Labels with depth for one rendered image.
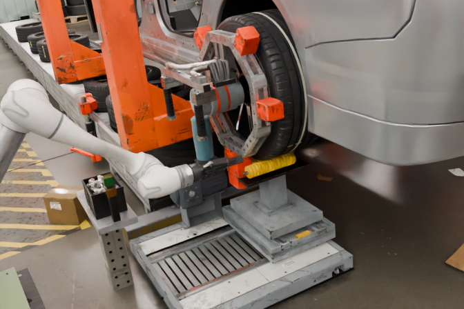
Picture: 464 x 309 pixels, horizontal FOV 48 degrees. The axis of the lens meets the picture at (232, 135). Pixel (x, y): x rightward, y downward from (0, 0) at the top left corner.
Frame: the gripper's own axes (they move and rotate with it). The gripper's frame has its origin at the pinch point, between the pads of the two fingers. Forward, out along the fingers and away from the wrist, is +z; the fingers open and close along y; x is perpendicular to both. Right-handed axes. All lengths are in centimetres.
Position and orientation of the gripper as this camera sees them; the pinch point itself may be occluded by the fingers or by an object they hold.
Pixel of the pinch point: (235, 160)
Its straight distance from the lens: 215.3
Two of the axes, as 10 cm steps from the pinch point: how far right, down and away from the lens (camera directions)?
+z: 8.8, -2.5, 4.0
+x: -4.0, -8.5, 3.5
